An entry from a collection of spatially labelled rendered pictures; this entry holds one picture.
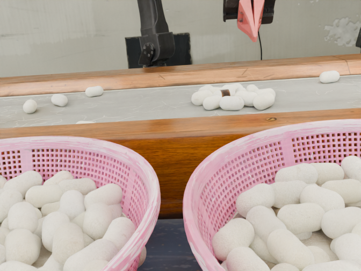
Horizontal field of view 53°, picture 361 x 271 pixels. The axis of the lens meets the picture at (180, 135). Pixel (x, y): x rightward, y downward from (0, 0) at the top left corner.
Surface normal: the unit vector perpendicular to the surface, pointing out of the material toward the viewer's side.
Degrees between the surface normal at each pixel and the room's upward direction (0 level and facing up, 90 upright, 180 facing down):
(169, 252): 0
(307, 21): 90
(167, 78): 45
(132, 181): 72
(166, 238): 0
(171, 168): 90
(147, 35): 90
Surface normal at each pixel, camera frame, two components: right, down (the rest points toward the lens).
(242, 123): -0.07, -0.95
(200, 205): 0.91, -0.30
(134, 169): -0.86, -0.04
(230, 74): -0.08, -0.44
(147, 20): -0.57, 0.12
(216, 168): 0.81, -0.15
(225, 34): 0.02, 0.32
